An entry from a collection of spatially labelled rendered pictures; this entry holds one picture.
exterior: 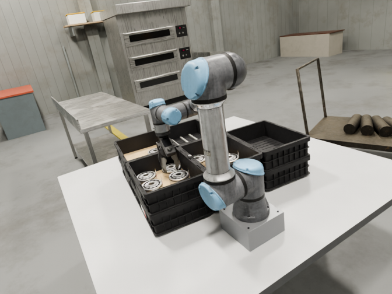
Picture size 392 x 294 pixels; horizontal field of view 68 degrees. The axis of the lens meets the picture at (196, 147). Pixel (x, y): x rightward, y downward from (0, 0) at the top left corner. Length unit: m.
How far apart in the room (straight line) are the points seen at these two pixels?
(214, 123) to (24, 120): 6.16
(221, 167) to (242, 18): 10.13
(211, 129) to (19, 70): 7.73
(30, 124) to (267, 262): 6.23
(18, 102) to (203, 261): 6.03
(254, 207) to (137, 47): 5.43
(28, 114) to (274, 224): 6.14
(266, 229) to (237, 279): 0.23
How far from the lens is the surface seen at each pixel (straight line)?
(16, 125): 6.92
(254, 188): 1.11
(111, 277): 1.26
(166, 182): 1.49
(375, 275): 2.19
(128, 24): 6.27
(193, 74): 0.87
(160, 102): 1.32
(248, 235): 1.16
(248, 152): 1.52
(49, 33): 8.52
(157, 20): 6.51
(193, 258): 1.22
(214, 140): 0.95
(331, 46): 10.71
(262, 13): 11.60
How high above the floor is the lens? 1.53
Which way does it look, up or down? 22 degrees down
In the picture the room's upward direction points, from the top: 9 degrees counter-clockwise
